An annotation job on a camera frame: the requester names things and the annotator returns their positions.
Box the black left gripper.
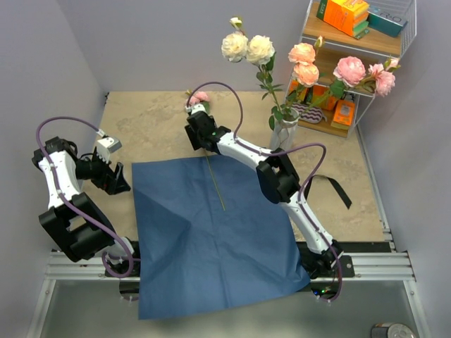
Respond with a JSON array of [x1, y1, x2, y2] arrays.
[[75, 147, 130, 194]]

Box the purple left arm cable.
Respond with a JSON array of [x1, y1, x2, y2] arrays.
[[37, 116, 142, 278]]

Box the purple wavy patterned pouch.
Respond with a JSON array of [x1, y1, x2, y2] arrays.
[[292, 103, 327, 124]]

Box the teal box on top shelf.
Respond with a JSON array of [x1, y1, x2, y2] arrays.
[[368, 5, 408, 37]]

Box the stacked colourful sponges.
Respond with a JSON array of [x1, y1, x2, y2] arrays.
[[352, 12, 369, 39]]

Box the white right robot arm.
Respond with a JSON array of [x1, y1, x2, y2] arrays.
[[185, 111, 343, 277]]

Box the pink rose stem with buds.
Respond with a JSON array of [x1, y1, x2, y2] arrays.
[[299, 55, 402, 113]]

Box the orange box bottom shelf middle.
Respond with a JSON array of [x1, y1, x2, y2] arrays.
[[310, 84, 345, 111]]

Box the orange packet bottom shelf left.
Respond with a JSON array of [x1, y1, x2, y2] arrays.
[[286, 80, 310, 102]]

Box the peach rose stem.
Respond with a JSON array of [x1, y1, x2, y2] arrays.
[[285, 35, 324, 109]]

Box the metal tin can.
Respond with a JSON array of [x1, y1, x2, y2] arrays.
[[370, 323, 416, 338]]

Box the blue wrapping paper sheet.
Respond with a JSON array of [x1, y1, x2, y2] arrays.
[[132, 156, 310, 320]]

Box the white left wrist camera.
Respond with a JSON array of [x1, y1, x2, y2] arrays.
[[94, 137, 122, 164]]

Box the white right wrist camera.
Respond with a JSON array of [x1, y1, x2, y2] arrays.
[[185, 104, 206, 115]]

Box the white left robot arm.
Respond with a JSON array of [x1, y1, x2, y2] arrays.
[[32, 137, 146, 277]]

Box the orange packet bottom shelf right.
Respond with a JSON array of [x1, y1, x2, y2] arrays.
[[330, 100, 355, 130]]

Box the orange box on top shelf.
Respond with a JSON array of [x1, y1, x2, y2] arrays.
[[316, 0, 369, 37]]

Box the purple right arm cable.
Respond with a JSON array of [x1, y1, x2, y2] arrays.
[[185, 81, 343, 303]]

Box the orange packet shelf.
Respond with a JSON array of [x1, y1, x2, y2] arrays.
[[286, 80, 310, 102], [330, 100, 355, 130]]

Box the black ribbon with gold lettering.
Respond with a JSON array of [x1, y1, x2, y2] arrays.
[[304, 174, 352, 209]]

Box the white wire wooden shelf rack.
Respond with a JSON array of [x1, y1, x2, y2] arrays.
[[286, 1, 416, 138]]

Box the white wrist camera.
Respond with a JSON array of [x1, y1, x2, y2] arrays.
[[185, 104, 206, 115], [94, 137, 122, 164]]

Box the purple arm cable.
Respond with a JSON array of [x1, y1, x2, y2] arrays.
[[185, 81, 343, 303], [37, 116, 142, 278]]

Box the white ribbed ceramic vase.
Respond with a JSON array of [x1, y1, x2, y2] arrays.
[[269, 108, 299, 151]]

